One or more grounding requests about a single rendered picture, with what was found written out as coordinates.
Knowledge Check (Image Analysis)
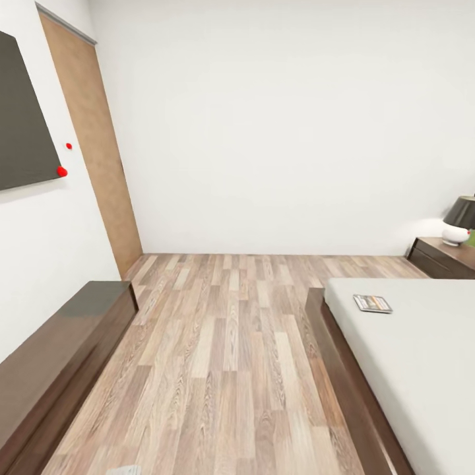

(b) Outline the hardback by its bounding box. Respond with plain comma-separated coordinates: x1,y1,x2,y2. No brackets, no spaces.
353,295,393,313

